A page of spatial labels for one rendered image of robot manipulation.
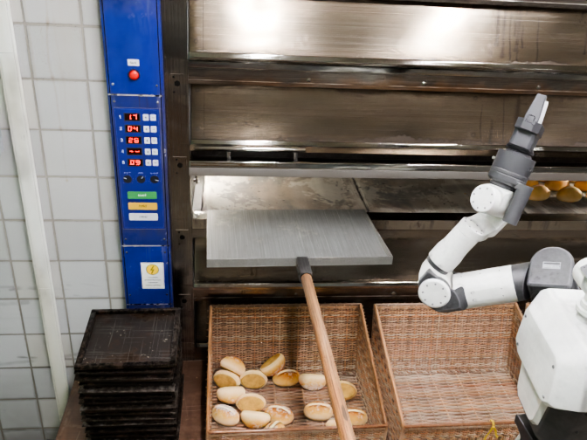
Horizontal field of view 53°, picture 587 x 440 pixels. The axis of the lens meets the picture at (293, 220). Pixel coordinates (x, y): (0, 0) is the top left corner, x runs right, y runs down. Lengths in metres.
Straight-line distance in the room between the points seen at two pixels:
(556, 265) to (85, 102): 1.35
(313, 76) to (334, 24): 0.16
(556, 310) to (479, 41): 0.91
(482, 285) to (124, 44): 1.15
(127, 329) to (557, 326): 1.26
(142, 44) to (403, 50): 0.75
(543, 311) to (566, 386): 0.17
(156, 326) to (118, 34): 0.89
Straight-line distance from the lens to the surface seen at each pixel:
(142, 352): 1.88
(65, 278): 2.17
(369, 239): 1.92
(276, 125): 1.85
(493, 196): 1.42
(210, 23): 1.79
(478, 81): 1.97
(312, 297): 1.56
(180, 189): 1.95
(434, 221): 2.11
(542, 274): 1.49
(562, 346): 1.30
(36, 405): 2.56
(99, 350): 1.91
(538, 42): 2.02
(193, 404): 2.16
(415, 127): 1.94
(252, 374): 2.16
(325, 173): 1.78
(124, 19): 1.77
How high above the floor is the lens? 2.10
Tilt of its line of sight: 27 degrees down
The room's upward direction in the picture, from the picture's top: 4 degrees clockwise
